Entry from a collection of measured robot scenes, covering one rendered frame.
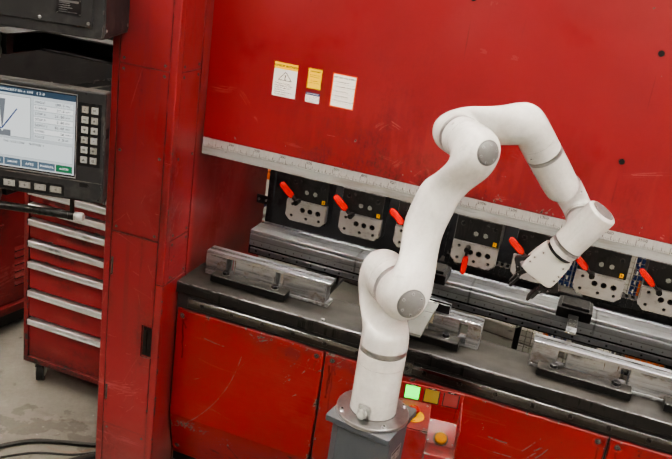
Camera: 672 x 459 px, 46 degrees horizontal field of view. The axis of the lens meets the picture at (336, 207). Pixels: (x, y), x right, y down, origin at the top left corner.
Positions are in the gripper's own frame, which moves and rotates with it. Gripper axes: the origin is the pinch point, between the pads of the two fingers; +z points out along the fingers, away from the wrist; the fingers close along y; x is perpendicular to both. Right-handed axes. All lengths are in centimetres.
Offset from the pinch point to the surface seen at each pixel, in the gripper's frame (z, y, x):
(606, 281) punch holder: -1.2, -25.5, -36.8
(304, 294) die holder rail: 77, 45, -34
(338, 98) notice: 11, 77, -42
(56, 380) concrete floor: 218, 108, -44
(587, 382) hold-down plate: 26, -43, -28
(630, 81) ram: -51, 11, -45
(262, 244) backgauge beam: 91, 70, -60
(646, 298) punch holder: -5, -38, -37
